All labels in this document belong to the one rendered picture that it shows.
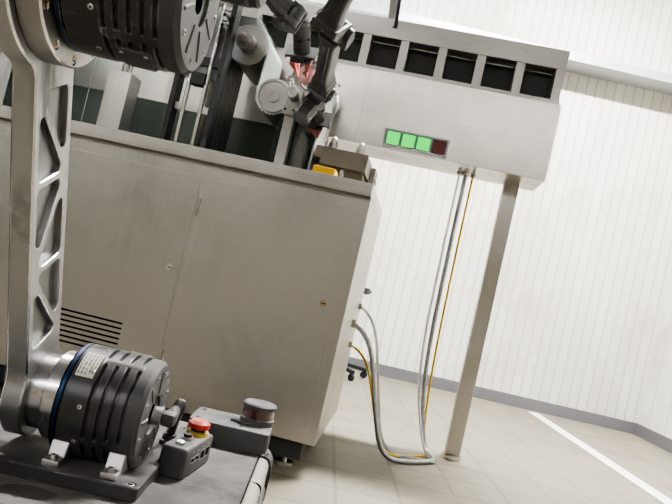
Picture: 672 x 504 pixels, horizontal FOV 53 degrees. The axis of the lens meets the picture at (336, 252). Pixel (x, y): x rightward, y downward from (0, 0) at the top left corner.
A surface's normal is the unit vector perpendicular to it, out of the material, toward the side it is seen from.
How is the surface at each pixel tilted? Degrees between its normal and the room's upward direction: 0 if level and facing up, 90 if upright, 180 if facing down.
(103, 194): 90
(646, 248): 90
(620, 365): 90
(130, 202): 90
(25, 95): 115
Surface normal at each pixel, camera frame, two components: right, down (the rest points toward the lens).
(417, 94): -0.11, -0.07
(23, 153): -0.09, 0.38
